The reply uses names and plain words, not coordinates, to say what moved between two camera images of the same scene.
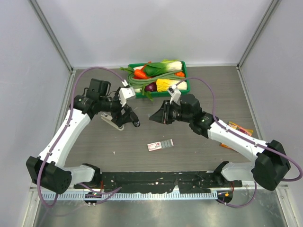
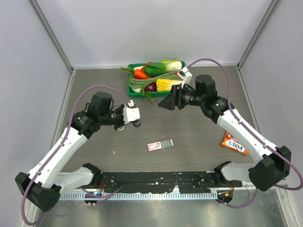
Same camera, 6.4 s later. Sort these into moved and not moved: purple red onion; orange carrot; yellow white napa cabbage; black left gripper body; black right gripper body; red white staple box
Moved: black right gripper body; black left gripper body
Not moved: yellow white napa cabbage; purple red onion; orange carrot; red white staple box
